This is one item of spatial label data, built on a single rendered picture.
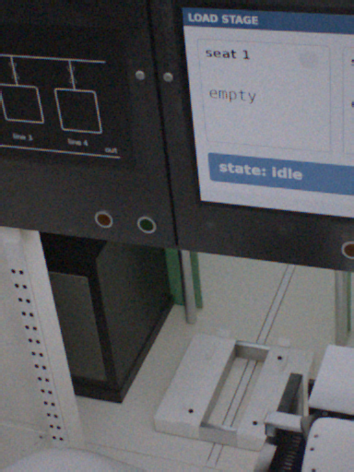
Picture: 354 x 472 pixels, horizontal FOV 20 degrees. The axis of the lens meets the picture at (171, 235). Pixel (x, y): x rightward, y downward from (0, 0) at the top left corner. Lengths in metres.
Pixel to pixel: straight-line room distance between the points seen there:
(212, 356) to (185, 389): 0.09
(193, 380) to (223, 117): 0.76
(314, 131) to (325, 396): 0.30
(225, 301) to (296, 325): 0.15
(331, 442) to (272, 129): 0.32
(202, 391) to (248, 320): 0.22
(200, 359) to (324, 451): 0.67
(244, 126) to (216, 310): 0.89
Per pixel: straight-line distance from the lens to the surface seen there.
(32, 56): 1.01
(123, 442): 1.61
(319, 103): 0.93
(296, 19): 0.89
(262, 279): 1.88
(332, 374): 1.11
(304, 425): 1.08
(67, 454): 0.64
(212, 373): 1.65
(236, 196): 1.01
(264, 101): 0.94
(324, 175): 0.97
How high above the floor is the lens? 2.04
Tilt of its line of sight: 35 degrees down
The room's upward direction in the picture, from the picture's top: 7 degrees counter-clockwise
